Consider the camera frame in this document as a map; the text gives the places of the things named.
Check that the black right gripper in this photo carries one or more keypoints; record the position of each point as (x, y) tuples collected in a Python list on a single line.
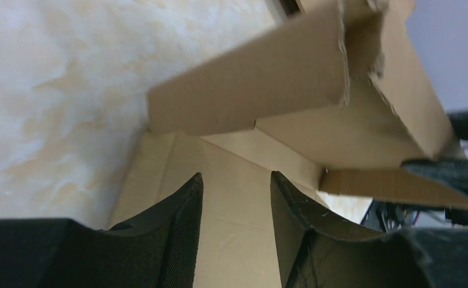
[(452, 173)]

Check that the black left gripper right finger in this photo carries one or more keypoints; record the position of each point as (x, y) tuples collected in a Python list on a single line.
[(319, 248)]

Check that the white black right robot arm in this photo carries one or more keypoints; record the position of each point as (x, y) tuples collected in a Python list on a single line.
[(389, 217)]

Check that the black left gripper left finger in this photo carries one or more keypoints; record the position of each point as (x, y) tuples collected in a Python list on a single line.
[(155, 248)]

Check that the cardboard box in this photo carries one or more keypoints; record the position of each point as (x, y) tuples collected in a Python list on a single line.
[(335, 99)]

